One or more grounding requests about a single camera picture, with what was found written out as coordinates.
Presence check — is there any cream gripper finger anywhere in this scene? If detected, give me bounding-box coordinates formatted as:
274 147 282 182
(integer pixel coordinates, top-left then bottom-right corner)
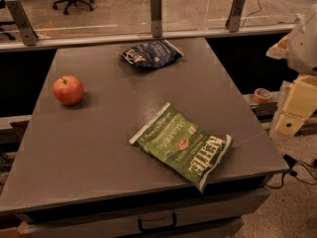
275 75 317 136

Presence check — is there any red apple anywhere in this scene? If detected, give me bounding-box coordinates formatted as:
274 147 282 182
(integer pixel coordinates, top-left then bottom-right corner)
53 75 84 106

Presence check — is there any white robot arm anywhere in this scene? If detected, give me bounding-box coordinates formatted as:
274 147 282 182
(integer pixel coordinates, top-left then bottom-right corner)
266 4 317 136

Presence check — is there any green jalapeno chip bag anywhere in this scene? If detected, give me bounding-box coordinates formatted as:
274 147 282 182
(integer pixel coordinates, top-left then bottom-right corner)
130 102 233 193

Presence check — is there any blue chip bag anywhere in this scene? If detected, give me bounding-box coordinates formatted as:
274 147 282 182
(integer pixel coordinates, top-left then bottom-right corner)
121 40 183 68

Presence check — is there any orange tape roll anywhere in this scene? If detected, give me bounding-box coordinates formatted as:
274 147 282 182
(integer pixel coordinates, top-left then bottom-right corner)
254 88 271 103

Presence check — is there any black floor cable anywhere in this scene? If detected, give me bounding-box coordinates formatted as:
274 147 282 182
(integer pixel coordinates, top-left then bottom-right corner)
265 154 317 189

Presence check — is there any right metal glass bracket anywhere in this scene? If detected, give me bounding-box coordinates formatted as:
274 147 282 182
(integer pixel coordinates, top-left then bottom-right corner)
225 0 246 33

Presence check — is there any metal glass bracket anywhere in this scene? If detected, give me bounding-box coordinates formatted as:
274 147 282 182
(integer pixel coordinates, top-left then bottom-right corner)
151 0 162 38
5 0 39 46
225 0 246 33

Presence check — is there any grey drawer with black handle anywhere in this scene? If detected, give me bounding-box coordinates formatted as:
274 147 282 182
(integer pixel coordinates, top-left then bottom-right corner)
19 187 269 238

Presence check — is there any middle metal glass bracket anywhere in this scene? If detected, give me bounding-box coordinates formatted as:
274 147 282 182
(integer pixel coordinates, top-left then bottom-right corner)
151 0 162 38

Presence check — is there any left metal glass bracket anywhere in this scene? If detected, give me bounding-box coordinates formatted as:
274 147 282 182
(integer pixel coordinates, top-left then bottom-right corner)
5 0 39 46

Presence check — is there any metal window rail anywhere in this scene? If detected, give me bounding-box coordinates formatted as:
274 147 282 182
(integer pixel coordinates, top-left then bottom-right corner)
0 23 295 53

